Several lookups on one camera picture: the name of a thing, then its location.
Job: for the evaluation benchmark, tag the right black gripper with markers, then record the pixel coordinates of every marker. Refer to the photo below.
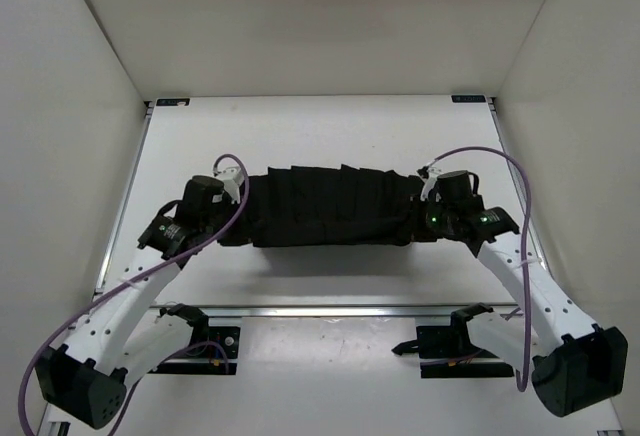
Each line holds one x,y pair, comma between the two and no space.
436,201

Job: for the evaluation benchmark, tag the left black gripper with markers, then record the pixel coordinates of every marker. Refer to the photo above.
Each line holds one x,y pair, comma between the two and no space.
226,198

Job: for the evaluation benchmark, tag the black skirt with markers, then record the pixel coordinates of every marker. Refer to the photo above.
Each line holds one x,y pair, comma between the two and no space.
314,206

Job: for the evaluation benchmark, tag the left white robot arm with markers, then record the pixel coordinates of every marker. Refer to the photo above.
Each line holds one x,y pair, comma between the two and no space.
90,373

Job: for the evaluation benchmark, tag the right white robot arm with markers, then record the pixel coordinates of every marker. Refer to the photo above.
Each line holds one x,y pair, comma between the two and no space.
569,359

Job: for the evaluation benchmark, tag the right blue label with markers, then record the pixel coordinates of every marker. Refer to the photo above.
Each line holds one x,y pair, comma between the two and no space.
468,99

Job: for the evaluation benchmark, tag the blue label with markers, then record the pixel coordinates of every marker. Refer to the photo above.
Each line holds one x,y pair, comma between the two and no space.
172,102
468,99

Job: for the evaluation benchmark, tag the left blue label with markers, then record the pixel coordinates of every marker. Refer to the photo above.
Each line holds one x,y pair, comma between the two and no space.
172,102

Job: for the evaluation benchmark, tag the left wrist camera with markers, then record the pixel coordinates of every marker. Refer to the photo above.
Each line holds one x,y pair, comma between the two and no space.
233,181

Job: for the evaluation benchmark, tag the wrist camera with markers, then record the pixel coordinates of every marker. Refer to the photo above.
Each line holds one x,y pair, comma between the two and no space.
233,181
428,175

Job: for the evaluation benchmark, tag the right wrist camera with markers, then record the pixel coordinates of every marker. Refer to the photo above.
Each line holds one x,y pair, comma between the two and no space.
428,175

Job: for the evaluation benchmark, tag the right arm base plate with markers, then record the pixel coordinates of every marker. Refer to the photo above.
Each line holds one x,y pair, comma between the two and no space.
443,354

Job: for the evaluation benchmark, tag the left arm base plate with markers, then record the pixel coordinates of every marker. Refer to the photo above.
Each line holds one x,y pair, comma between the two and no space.
213,353

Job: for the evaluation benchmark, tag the aluminium rail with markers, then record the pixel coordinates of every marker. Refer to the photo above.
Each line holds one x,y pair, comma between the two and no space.
330,311

